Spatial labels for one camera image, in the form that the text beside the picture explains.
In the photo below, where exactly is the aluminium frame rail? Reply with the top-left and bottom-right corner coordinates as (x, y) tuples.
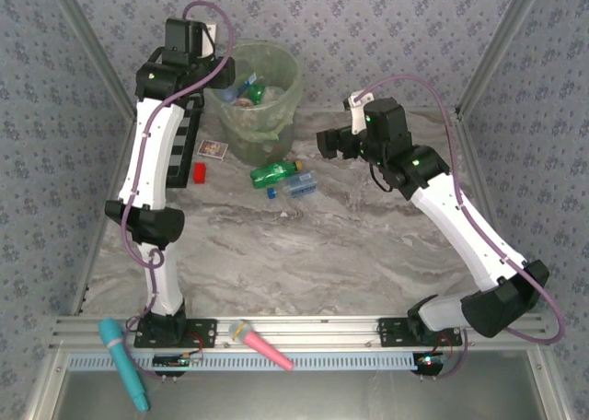
(49, 315), (551, 351)

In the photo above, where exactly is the aluminium frame post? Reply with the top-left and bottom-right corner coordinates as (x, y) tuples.
(45, 0), (139, 117)
(454, 0), (551, 120)

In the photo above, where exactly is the small picture card box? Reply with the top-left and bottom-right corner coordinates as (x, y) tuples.
(196, 139), (230, 161)

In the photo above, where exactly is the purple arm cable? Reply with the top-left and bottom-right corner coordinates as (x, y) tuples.
(356, 74), (567, 379)
(120, 0), (237, 379)

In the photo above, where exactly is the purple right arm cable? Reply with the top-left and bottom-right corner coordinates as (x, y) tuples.
(356, 74), (567, 379)

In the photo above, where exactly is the light blue slotted cable duct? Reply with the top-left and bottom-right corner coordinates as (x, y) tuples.
(67, 349), (427, 372)

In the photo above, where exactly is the black grey checkered board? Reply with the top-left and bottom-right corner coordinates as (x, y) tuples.
(167, 95), (204, 190)

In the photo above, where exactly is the blue label bottle white cap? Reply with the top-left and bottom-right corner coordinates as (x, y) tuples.
(225, 72), (259, 101)

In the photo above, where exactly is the teal marker pen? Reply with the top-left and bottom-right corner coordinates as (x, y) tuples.
(98, 317), (152, 413)

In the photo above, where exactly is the pink toy microphone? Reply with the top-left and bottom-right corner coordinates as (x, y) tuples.
(227, 319), (295, 372)

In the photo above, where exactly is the grey metal panel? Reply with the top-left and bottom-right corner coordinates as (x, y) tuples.
(48, 368), (551, 420)

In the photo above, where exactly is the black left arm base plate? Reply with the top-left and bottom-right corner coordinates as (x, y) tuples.
(133, 317), (217, 348)

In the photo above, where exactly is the clear bottle light blue label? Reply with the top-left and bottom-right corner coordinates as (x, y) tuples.
(266, 169), (319, 200)

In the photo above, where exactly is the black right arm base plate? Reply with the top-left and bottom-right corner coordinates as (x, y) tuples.
(377, 317), (463, 347)

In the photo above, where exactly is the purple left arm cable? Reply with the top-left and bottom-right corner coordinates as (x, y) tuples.
(120, 0), (237, 379)

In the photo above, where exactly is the bin with green plastic liner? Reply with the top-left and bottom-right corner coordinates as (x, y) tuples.
(204, 38), (304, 167)

